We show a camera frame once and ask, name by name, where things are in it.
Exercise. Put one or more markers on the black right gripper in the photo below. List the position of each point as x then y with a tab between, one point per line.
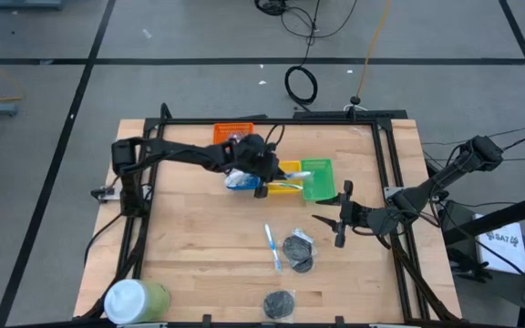
358	218

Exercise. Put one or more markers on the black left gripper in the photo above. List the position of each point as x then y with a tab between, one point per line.
253	155

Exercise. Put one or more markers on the teal toothbrush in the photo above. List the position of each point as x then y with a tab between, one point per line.
287	185

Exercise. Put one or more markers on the blue toothbrush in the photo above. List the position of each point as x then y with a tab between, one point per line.
272	246
299	175

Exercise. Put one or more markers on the white shower cap bag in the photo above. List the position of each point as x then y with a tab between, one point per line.
234	177

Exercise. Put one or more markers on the nail clipper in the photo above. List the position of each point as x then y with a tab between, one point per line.
236	136

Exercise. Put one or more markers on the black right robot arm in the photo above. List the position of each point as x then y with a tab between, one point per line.
445	175

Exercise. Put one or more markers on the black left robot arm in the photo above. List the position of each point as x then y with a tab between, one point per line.
176	152

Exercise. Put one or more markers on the blue plastic basket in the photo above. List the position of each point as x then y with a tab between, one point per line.
250	185

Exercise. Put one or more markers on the yellow plastic basket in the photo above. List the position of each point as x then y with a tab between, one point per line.
292	164

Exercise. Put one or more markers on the green plastic basket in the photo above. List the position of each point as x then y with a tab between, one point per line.
319	187

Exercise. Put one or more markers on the silver mounting plate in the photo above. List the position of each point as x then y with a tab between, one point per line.
392	192
105	195

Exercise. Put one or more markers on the orange plastic basket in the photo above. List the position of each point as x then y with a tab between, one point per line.
223	130

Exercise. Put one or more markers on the black table clamp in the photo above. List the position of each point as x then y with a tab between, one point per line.
206	320
339	321

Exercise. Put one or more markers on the black metal beam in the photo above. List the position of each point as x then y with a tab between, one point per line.
495	218

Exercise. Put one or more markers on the white printed box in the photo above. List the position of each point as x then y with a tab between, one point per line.
501	243

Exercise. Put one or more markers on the green canister with white lid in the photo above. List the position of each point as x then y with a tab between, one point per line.
135	301

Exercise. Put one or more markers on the black metal table frame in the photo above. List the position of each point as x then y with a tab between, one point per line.
335	121

